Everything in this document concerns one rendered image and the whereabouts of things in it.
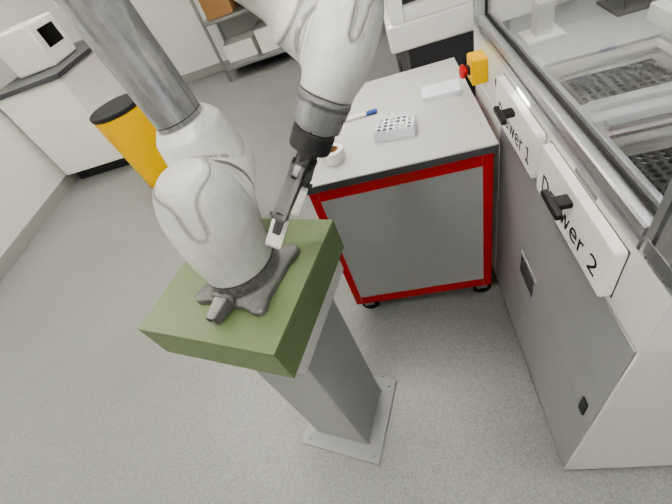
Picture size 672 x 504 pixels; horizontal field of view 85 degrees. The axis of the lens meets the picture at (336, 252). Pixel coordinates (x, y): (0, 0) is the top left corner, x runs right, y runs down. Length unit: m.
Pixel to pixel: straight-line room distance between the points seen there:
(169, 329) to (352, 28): 0.65
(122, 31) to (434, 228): 1.00
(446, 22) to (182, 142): 1.21
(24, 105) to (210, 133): 3.49
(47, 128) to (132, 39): 3.51
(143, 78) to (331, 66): 0.35
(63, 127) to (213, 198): 3.58
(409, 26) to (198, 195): 1.25
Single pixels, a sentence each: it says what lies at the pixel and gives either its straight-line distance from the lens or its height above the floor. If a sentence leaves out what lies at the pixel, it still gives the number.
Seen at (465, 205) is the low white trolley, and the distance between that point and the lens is 1.28.
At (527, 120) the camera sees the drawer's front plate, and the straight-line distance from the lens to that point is 0.91.
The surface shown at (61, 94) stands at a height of 0.75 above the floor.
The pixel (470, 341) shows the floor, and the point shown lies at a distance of 1.59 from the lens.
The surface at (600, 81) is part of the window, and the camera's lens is 0.71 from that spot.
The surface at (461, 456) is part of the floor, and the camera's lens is 1.45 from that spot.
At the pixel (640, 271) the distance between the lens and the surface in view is 0.65.
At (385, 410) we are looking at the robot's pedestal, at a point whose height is 0.02.
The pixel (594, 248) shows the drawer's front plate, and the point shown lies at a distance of 0.71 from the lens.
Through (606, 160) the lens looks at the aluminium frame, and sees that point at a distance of 0.70.
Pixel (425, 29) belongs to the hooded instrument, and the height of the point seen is 0.86.
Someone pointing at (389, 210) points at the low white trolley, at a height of 0.59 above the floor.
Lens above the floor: 1.41
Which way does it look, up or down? 45 degrees down
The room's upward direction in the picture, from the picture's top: 24 degrees counter-clockwise
